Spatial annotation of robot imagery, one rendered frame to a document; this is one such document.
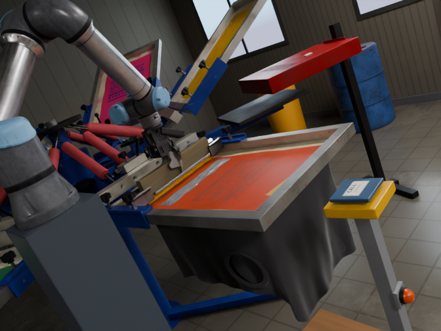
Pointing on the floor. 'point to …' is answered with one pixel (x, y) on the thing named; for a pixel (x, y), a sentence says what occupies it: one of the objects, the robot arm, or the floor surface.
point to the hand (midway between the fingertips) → (178, 169)
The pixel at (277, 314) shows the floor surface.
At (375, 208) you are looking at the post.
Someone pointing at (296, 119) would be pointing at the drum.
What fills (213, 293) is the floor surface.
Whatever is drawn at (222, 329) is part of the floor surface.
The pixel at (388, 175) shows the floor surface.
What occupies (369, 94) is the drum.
